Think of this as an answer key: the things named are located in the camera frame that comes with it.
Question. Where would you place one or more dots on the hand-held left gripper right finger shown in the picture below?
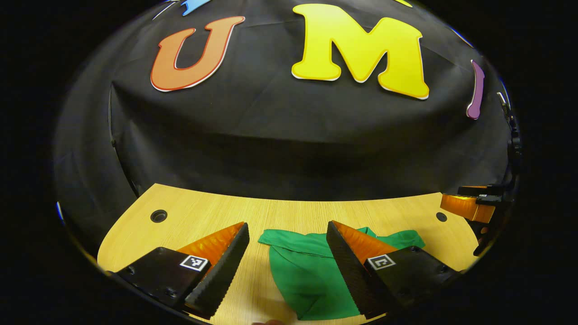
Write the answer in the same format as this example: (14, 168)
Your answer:
(350, 271)

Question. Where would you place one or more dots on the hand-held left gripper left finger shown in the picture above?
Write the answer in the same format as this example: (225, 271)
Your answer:
(226, 271)

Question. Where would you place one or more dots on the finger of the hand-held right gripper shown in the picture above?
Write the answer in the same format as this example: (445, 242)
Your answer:
(481, 190)
(467, 207)

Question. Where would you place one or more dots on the green T-shirt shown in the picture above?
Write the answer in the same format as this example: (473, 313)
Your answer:
(307, 280)

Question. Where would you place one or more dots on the black table grommet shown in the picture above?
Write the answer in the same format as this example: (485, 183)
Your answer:
(441, 216)
(158, 215)

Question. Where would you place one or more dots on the black backdrop cloth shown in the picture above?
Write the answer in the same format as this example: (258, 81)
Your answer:
(271, 135)

